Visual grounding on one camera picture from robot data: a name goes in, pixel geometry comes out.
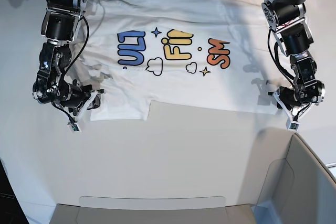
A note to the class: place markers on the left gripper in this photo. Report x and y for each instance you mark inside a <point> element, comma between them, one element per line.
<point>286,101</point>

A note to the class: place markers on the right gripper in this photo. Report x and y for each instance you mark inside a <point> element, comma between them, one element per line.
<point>74,100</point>

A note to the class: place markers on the white printed t-shirt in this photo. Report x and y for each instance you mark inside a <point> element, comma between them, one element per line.
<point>203,53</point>

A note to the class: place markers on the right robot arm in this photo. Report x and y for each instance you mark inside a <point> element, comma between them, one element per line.
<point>60,28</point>

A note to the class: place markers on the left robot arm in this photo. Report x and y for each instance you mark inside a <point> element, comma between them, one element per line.
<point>288,24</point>

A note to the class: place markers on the grey box at right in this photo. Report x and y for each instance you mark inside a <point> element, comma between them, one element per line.
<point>297,189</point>

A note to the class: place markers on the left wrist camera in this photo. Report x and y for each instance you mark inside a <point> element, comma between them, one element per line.
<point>292,125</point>

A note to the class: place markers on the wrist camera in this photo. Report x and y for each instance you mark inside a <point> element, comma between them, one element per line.
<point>292,125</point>
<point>74,127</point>

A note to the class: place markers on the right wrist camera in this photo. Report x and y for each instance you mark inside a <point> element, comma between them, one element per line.
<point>74,127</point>

